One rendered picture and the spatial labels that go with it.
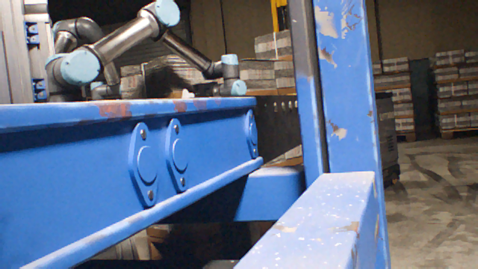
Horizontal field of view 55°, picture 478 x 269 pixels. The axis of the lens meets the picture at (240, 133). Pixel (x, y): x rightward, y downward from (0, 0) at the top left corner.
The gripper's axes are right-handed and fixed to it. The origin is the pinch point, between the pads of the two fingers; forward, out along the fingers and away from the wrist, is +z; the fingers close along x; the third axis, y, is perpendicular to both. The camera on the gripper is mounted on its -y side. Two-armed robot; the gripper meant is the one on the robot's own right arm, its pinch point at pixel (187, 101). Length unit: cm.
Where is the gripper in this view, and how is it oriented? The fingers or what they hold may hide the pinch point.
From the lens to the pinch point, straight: 229.0
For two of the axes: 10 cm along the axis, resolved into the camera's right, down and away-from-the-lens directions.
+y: -1.1, -9.9, -0.5
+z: -7.7, 0.5, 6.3
